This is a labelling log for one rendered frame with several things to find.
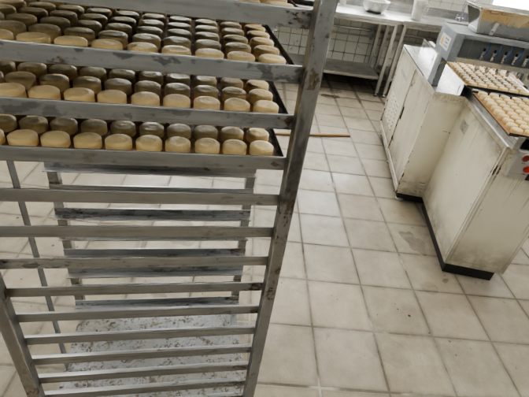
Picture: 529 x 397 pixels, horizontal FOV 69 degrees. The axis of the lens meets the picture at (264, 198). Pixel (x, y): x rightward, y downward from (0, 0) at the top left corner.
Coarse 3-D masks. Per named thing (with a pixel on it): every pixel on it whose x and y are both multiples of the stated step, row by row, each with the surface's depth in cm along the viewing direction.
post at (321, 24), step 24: (336, 0) 59; (312, 24) 62; (312, 48) 63; (312, 72) 65; (312, 96) 67; (312, 120) 70; (288, 144) 75; (288, 168) 75; (288, 192) 79; (288, 216) 82; (264, 288) 95; (264, 312) 100; (264, 336) 106
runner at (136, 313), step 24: (24, 312) 95; (48, 312) 93; (72, 312) 94; (96, 312) 95; (120, 312) 96; (144, 312) 98; (168, 312) 99; (192, 312) 100; (216, 312) 102; (240, 312) 103
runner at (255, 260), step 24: (0, 264) 82; (24, 264) 83; (48, 264) 84; (72, 264) 85; (96, 264) 86; (120, 264) 87; (144, 264) 88; (168, 264) 89; (192, 264) 91; (216, 264) 92; (240, 264) 93; (264, 264) 94
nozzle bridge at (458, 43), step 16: (448, 32) 234; (464, 32) 222; (448, 48) 228; (464, 48) 230; (480, 48) 229; (496, 48) 228; (528, 48) 218; (480, 64) 229; (496, 64) 228; (528, 64) 230; (432, 80) 246
